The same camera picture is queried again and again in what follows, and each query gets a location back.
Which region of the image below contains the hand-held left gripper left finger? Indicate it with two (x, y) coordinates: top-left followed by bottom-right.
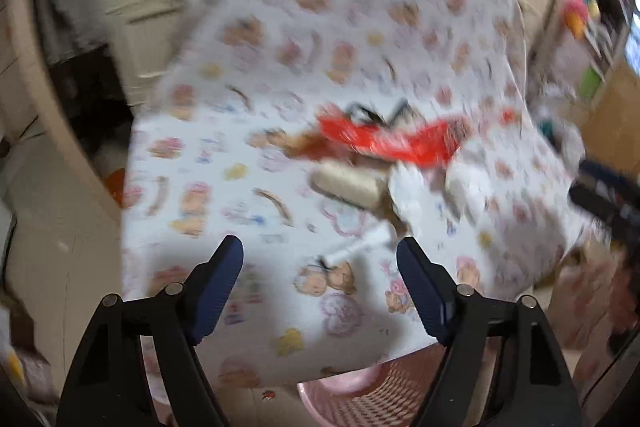
(56, 234), (246, 427)

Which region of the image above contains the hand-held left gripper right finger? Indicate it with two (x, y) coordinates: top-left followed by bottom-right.
(395, 236), (583, 427)

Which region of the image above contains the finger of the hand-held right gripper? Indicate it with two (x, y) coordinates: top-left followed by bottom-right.
(579, 159), (640, 188)
(568, 184), (640, 239)

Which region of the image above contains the white plastic tube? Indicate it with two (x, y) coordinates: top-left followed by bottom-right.
(320, 227), (391, 268)

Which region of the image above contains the white tissue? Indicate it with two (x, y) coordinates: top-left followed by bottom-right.
(387, 162), (431, 228)

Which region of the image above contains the white paper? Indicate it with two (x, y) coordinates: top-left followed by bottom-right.
(445, 164), (496, 218)

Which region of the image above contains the pink plastic basket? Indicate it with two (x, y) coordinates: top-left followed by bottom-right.
(297, 347), (501, 427)

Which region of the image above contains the beige foam piece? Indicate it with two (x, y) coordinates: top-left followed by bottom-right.
(310, 159), (391, 210)

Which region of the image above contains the red plastic wrapper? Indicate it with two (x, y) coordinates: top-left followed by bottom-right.
(317, 104), (463, 168)

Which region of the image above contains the brown wrapper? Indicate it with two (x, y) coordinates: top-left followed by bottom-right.
(272, 127), (361, 162)

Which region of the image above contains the black thin clip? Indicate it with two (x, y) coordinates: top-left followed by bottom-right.
(347, 99), (408, 125)

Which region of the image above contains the cardboard box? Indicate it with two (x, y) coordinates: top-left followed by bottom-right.
(582, 62), (640, 168)

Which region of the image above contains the orange plastic bag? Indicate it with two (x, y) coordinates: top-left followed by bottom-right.
(105, 167), (126, 208)

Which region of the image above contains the pink yellow plush toy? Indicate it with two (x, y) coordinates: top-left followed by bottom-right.
(560, 0), (601, 40)

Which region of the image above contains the bear print blanket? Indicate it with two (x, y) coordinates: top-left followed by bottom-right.
(120, 0), (591, 390)

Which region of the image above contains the beige curved frame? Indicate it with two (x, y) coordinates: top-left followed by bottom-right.
(5, 0), (126, 218)

